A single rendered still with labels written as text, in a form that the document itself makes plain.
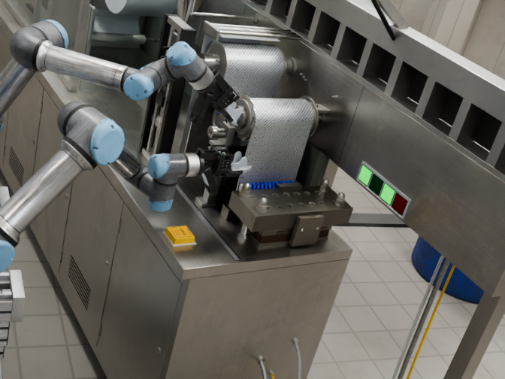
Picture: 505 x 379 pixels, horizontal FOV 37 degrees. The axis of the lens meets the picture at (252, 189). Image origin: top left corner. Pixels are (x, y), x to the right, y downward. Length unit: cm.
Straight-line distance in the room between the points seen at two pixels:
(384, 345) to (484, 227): 175
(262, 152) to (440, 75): 64
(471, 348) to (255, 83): 114
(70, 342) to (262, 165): 125
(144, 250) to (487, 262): 112
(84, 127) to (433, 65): 102
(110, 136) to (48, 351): 143
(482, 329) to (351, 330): 148
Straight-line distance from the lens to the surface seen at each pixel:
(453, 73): 225
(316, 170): 273
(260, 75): 269
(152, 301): 257
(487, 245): 218
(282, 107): 252
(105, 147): 207
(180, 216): 254
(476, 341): 248
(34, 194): 206
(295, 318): 270
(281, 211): 245
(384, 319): 402
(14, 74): 254
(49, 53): 231
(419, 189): 234
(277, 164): 259
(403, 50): 240
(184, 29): 259
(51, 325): 341
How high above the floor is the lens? 217
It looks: 27 degrees down
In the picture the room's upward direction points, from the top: 15 degrees clockwise
